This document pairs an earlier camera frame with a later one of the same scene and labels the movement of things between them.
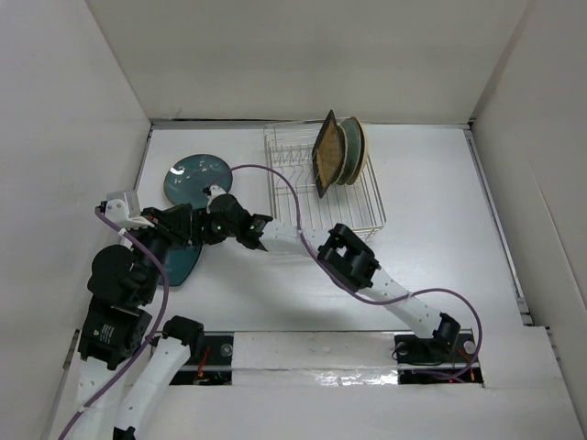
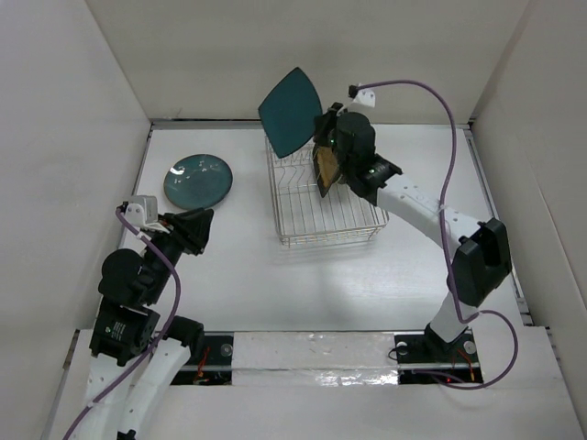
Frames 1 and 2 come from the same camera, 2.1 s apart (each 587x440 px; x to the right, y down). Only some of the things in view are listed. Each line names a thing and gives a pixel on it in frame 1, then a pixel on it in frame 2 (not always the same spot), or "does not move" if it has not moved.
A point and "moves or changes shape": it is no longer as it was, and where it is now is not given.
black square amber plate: [326, 152] does not move
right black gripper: [203, 220] → [322, 123]
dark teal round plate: [189, 179] does not move
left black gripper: [176, 222] does not move
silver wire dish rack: [294, 197] does not move
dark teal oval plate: [179, 263] moves or changes shape
